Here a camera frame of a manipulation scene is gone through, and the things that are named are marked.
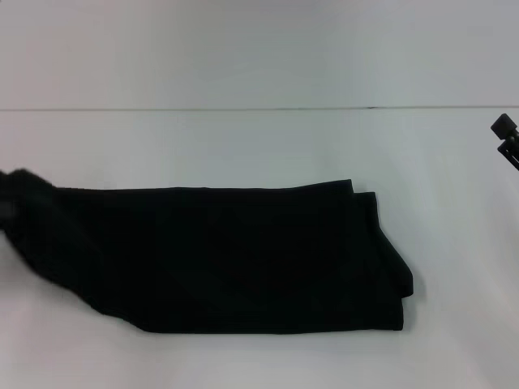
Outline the black shirt with FREE print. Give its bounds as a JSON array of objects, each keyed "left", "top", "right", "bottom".
[{"left": 0, "top": 168, "right": 415, "bottom": 336}]

